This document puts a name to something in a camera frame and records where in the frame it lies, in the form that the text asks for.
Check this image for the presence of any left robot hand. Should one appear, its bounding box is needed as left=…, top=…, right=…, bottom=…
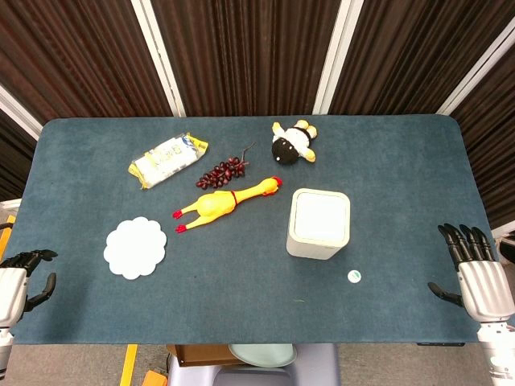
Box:
left=0, top=248, right=59, bottom=327

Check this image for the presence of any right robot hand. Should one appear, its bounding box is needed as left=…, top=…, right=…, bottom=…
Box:
left=427, top=224, right=515, bottom=322

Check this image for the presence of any white square container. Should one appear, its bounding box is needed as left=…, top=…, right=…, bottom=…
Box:
left=286, top=187, right=352, bottom=261

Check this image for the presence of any white plastic bin lid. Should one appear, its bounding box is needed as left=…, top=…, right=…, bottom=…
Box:
left=292, top=191, right=348, bottom=239

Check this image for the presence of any brown pleated partition panel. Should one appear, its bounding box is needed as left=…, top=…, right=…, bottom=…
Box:
left=150, top=0, right=343, bottom=118
left=451, top=60, right=515, bottom=231
left=0, top=0, right=175, bottom=126
left=0, top=109, right=39, bottom=202
left=328, top=0, right=515, bottom=116

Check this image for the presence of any white scalloped round mat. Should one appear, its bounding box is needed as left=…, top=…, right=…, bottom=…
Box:
left=103, top=216, right=168, bottom=281

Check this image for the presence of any yellow floor tape strip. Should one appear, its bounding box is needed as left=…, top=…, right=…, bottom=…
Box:
left=119, top=344, right=139, bottom=386

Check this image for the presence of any orange box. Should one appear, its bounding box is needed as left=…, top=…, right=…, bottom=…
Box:
left=141, top=369, right=168, bottom=386

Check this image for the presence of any grey plastic stool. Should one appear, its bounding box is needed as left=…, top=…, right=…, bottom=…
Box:
left=166, top=344, right=341, bottom=386

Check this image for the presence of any brown cardboard box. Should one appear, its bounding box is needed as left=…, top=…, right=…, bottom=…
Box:
left=166, top=344, right=243, bottom=368

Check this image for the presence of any plastic pack of white rolls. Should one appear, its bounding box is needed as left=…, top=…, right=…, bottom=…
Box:
left=128, top=134, right=209, bottom=191

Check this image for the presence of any yellow rubber chicken toy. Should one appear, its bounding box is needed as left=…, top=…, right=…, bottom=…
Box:
left=172, top=175, right=283, bottom=234

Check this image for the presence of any blue table cloth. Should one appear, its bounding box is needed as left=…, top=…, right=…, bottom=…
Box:
left=8, top=114, right=500, bottom=346

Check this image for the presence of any pale green plate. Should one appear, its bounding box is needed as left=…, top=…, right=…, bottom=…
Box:
left=228, top=343, right=298, bottom=368

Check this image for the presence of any dark red grape bunch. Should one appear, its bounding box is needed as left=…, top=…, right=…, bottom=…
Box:
left=196, top=141, right=257, bottom=190

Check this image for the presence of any black and white plush cow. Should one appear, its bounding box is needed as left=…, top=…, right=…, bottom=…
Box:
left=271, top=119, right=318, bottom=164

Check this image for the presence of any white partition post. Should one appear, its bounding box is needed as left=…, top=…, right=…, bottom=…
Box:
left=0, top=84, right=43, bottom=141
left=436, top=27, right=515, bottom=116
left=312, top=0, right=365, bottom=116
left=130, top=0, right=186, bottom=118

